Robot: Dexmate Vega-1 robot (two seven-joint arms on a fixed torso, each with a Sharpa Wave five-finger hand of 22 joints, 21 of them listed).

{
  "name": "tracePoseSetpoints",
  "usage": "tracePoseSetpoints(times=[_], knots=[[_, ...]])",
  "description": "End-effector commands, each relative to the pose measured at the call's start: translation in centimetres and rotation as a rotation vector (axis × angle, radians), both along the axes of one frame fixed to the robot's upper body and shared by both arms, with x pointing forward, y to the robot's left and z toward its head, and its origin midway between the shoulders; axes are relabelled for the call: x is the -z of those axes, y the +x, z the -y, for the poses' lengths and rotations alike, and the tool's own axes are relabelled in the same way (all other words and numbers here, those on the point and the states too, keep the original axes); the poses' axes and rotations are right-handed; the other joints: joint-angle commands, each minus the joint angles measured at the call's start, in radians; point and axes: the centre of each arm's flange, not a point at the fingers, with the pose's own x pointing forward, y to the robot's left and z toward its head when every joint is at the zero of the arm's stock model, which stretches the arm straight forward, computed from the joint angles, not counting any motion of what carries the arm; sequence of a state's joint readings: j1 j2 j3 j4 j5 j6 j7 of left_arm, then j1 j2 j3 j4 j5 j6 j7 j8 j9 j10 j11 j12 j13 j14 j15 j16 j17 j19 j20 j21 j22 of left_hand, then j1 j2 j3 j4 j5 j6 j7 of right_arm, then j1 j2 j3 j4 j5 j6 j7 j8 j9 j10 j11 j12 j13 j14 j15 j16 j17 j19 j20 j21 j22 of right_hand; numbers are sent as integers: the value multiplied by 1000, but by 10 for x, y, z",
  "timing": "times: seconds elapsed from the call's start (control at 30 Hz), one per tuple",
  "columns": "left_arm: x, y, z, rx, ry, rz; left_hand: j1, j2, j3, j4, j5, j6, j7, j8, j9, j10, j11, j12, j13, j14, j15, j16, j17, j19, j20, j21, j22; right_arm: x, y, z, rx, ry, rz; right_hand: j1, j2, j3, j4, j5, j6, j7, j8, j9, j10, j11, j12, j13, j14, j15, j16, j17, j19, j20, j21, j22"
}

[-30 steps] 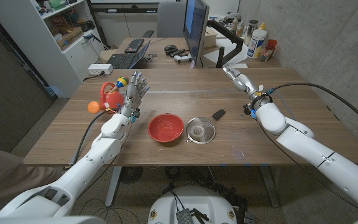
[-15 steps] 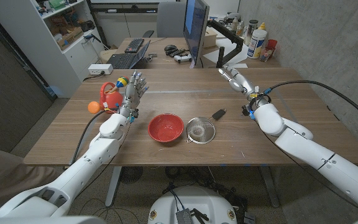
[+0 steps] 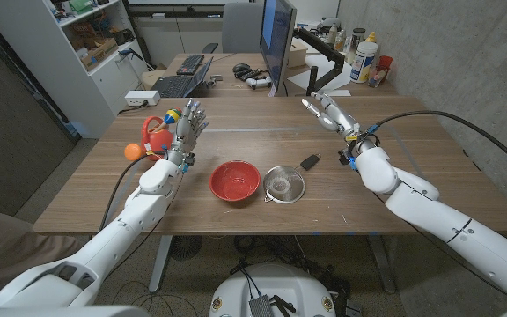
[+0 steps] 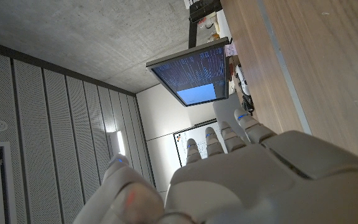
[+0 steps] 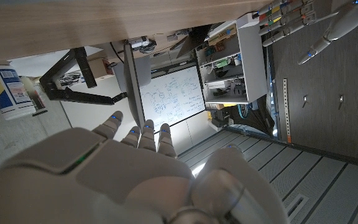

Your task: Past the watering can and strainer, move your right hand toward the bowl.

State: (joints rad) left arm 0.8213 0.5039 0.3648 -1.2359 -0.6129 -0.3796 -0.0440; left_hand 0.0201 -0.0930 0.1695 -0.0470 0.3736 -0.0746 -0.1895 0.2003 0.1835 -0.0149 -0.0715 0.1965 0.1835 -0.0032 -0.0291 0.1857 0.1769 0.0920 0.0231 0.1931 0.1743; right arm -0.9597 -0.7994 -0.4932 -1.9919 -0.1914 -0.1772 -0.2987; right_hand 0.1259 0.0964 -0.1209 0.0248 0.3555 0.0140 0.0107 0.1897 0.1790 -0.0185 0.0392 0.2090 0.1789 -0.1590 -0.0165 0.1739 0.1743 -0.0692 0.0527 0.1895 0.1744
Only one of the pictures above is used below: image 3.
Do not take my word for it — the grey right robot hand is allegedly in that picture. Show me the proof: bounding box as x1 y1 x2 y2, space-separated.
300 91 376 154

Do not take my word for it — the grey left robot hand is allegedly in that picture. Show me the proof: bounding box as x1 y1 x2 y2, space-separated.
165 99 210 171

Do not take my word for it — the red toy watering can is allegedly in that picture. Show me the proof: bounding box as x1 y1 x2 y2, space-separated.
123 115 175 162

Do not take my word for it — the red bowl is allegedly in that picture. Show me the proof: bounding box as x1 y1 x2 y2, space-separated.
209 159 261 203

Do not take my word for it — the colourful striped maraca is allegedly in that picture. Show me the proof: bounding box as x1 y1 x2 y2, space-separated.
155 107 184 133

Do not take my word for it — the wooden office desk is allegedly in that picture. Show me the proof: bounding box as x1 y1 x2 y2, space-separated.
160 52 399 98

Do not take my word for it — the dark laptop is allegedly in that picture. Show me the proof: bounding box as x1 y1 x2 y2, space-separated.
151 55 214 99

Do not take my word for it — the white power strip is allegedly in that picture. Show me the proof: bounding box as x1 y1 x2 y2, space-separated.
124 90 161 107

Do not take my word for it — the clear glass jar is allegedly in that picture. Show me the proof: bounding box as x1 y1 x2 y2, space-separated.
367 64 389 88

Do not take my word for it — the white paper sheet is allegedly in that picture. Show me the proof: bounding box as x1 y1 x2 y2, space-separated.
286 53 356 97

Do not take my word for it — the white wipes canister blue label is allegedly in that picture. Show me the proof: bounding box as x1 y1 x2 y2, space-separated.
349 41 378 85

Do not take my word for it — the black keyboard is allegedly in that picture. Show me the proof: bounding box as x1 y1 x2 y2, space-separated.
176 54 205 76

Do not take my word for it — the red cup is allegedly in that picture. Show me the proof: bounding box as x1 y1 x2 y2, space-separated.
376 55 393 83

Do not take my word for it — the dark lid jar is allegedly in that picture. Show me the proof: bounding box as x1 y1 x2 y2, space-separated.
345 27 367 65

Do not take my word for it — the tan closed cardboard box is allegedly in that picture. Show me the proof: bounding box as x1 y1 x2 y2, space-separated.
287 38 309 69

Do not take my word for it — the small amber bottle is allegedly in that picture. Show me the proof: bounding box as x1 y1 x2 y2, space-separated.
334 29 348 53

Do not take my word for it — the black remote control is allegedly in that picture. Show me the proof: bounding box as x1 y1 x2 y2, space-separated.
238 68 264 82

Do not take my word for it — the white game controller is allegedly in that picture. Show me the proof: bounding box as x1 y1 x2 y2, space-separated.
246 76 273 91

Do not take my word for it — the white shelf unit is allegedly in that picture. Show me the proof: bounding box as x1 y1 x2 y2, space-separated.
0 0 149 140

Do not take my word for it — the computer monitor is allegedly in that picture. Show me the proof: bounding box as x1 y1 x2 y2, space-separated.
259 0 298 94

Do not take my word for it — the round black fan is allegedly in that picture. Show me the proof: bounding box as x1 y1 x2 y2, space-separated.
168 235 203 262

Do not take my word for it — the open cardboard box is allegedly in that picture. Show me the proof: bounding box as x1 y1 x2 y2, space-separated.
79 37 120 71

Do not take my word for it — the grey office chair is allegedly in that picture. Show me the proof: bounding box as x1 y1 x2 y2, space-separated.
201 2 266 55

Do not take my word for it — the grey table leg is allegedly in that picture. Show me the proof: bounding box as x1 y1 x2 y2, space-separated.
148 235 173 294
366 234 396 295

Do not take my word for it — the green box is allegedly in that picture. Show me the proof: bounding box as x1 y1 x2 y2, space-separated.
68 0 94 13

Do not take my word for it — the white robot torso base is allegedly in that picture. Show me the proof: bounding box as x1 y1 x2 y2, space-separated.
209 262 337 317

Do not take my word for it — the seated person in beige trousers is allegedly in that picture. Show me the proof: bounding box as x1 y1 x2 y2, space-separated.
0 206 87 303

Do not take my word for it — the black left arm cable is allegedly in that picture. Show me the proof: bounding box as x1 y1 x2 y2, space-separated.
99 151 169 232

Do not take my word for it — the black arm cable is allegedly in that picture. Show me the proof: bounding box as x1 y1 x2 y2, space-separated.
367 109 507 180
99 151 169 232

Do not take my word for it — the metal mesh strainer black handle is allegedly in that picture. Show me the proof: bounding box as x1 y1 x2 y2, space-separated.
262 153 322 205

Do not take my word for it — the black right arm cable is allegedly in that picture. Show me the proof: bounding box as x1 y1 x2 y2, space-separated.
367 109 507 180

